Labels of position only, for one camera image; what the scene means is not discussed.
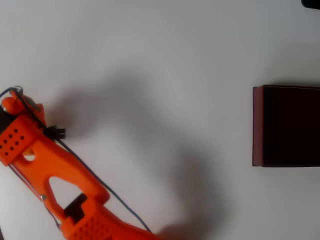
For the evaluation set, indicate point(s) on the small blue black object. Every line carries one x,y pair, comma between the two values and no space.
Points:
58,133

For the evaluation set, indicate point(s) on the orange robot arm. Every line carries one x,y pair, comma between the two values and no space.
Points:
57,165

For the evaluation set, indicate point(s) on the dark red open box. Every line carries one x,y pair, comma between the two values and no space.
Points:
287,127

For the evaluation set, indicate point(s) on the black object at table edge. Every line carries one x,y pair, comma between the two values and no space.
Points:
311,3

